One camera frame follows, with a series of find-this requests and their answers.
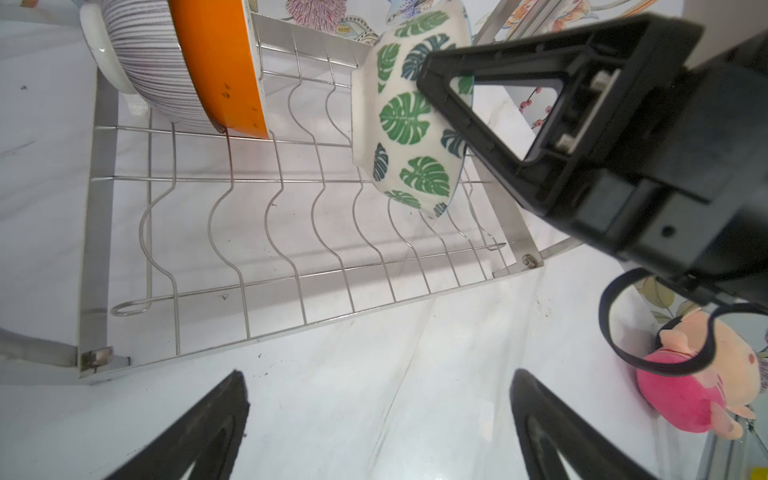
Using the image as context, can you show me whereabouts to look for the stainless steel dish rack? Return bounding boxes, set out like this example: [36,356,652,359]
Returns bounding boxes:
[1,4,577,385]

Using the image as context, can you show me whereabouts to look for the white bowl orange outside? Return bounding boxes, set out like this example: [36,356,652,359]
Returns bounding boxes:
[168,0,270,139]

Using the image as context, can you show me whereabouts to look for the pink plush pig toy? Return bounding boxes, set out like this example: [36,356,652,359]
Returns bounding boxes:
[636,309,767,440]

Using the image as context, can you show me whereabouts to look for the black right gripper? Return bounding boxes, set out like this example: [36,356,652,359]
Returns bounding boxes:
[417,14,767,304]

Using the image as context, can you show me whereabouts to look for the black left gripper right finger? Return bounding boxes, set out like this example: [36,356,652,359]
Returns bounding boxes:
[511,369,653,479]

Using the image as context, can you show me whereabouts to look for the green leaf pattern bowl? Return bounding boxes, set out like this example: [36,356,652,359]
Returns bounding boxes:
[351,1,471,218]

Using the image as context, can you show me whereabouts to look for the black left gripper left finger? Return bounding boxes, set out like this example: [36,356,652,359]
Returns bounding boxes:
[109,370,250,479]

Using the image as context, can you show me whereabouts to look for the grey striped bowl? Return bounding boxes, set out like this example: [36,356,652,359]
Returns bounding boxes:
[79,0,220,131]

